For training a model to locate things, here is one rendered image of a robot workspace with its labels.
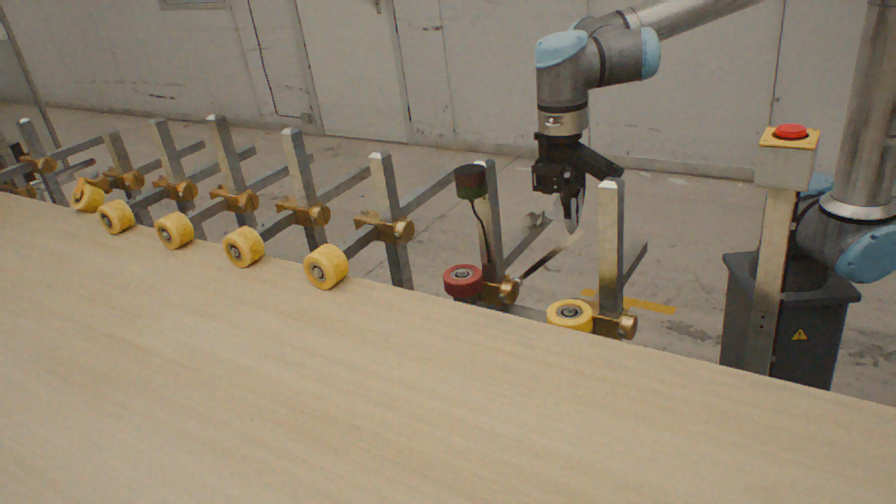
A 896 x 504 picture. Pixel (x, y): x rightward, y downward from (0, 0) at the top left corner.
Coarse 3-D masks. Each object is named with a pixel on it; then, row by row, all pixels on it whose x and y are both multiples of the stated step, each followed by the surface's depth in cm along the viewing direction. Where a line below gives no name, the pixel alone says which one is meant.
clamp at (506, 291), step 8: (504, 280) 133; (512, 280) 133; (488, 288) 133; (496, 288) 132; (504, 288) 132; (512, 288) 132; (480, 296) 136; (488, 296) 134; (496, 296) 133; (504, 296) 132; (512, 296) 133; (496, 304) 134
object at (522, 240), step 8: (544, 208) 163; (520, 232) 153; (528, 232) 153; (536, 232) 155; (512, 240) 150; (520, 240) 150; (528, 240) 152; (504, 248) 147; (512, 248) 147; (520, 248) 149; (504, 256) 144; (512, 256) 146; (504, 264) 143; (472, 296) 133; (472, 304) 133
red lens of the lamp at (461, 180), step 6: (456, 174) 117; (474, 174) 116; (480, 174) 116; (486, 174) 118; (456, 180) 118; (462, 180) 117; (468, 180) 116; (474, 180) 116; (480, 180) 117; (486, 180) 118; (462, 186) 117; (468, 186) 117; (474, 186) 117
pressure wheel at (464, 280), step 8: (464, 264) 134; (448, 272) 132; (456, 272) 132; (464, 272) 130; (472, 272) 131; (480, 272) 130; (448, 280) 129; (456, 280) 129; (464, 280) 128; (472, 280) 128; (480, 280) 130; (448, 288) 129; (456, 288) 128; (464, 288) 128; (472, 288) 128; (480, 288) 130; (456, 296) 129; (464, 296) 129
